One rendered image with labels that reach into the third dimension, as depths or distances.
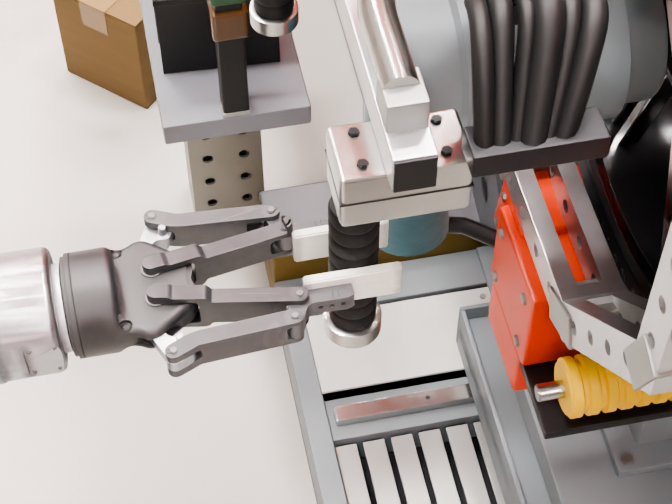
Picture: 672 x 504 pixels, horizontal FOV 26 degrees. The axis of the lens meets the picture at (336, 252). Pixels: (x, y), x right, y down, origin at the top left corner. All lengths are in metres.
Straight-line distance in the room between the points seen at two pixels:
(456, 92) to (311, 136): 1.15
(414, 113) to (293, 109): 0.76
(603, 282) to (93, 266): 0.50
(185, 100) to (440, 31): 0.63
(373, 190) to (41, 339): 0.25
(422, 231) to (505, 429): 0.39
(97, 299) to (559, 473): 0.79
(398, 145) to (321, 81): 1.40
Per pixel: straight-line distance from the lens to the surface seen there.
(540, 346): 1.42
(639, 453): 1.67
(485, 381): 1.78
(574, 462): 1.67
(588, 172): 1.44
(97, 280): 1.00
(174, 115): 1.66
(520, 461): 1.75
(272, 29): 1.31
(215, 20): 1.54
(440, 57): 1.09
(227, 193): 2.06
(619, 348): 1.16
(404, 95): 0.91
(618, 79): 1.13
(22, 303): 1.00
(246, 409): 1.95
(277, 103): 1.67
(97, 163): 2.23
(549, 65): 0.91
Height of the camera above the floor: 1.66
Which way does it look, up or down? 53 degrees down
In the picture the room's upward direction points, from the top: straight up
